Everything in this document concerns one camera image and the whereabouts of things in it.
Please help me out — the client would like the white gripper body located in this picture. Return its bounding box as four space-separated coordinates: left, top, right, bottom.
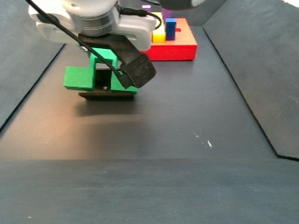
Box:
40 5 154 51

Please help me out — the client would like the green bridge-shaped block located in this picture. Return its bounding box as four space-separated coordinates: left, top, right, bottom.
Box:
62 48 137 94

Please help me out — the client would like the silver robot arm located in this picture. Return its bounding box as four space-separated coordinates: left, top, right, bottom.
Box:
28 0 205 51

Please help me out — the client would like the red base board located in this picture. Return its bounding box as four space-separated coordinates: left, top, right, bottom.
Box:
144 18 197 61

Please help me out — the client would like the black fixture stand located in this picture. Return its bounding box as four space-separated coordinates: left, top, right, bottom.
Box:
78 69 134 101

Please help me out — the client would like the yellow long bar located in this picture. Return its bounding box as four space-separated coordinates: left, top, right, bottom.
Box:
150 12 165 44

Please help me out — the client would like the left purple block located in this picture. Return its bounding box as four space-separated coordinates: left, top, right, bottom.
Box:
141 4 152 12

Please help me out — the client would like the purple block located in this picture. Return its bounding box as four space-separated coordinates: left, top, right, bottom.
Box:
141 4 152 12
161 8 172 21

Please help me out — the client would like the right blue block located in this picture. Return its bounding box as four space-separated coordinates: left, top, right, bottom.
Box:
164 18 176 40

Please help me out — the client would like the right purple block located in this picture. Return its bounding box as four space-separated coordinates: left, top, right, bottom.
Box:
161 8 172 21

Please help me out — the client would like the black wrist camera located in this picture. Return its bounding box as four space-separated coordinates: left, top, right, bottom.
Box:
78 34 156 88

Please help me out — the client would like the black camera cable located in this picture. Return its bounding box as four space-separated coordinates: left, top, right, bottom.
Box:
23 0 125 77

